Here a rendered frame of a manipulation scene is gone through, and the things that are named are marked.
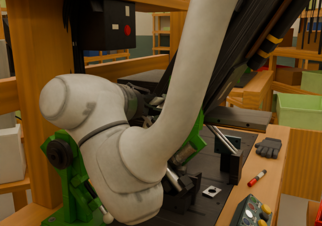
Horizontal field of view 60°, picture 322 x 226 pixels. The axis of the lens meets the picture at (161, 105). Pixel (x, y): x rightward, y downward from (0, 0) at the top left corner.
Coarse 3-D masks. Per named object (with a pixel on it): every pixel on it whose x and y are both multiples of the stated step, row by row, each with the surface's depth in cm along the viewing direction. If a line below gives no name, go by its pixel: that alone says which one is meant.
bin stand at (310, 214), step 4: (308, 204) 102; (312, 204) 101; (316, 204) 101; (308, 208) 99; (312, 208) 99; (316, 208) 99; (308, 212) 97; (312, 212) 97; (316, 212) 97; (308, 216) 95; (312, 216) 94; (308, 220) 93; (312, 220) 93; (308, 224) 91; (312, 224) 91
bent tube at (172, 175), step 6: (162, 96) 83; (162, 102) 84; (144, 126) 87; (168, 168) 83; (168, 174) 82; (174, 174) 83; (168, 180) 83; (174, 180) 82; (174, 186) 82; (180, 186) 81
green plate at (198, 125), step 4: (200, 112) 82; (200, 116) 83; (196, 120) 83; (200, 120) 83; (196, 124) 83; (200, 124) 88; (192, 128) 83; (196, 128) 83; (200, 128) 88; (192, 132) 83; (196, 132) 83; (188, 136) 84; (192, 136) 83; (188, 140) 84; (184, 144) 84
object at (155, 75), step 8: (144, 72) 117; (152, 72) 117; (160, 72) 117; (120, 80) 102; (128, 80) 100; (136, 80) 99; (144, 80) 98; (152, 80) 98; (152, 88) 96; (136, 120) 102; (144, 120) 100
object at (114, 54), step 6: (84, 54) 637; (90, 54) 631; (96, 54) 649; (102, 54) 666; (108, 54) 700; (114, 54) 705; (120, 54) 729; (126, 54) 748; (84, 60) 601; (90, 60) 618; (96, 60) 637; (102, 60) 663; (114, 60) 781
